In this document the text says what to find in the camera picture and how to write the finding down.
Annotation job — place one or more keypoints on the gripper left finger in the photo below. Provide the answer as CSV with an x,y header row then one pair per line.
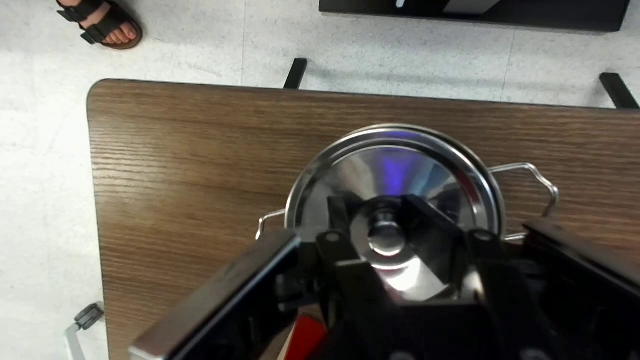
x,y
235,295

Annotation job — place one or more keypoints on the person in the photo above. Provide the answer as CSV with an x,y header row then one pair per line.
x,y
112,25

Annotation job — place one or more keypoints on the silver pot lid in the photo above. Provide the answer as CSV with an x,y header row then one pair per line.
x,y
400,165

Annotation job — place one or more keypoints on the red object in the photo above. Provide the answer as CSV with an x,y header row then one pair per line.
x,y
307,340

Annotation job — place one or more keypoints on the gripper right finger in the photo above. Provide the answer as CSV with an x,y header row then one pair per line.
x,y
575,300

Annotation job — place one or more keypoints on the black flat base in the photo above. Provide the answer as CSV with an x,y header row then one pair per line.
x,y
550,17

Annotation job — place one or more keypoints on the grey leg with caster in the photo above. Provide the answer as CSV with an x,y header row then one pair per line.
x,y
89,316

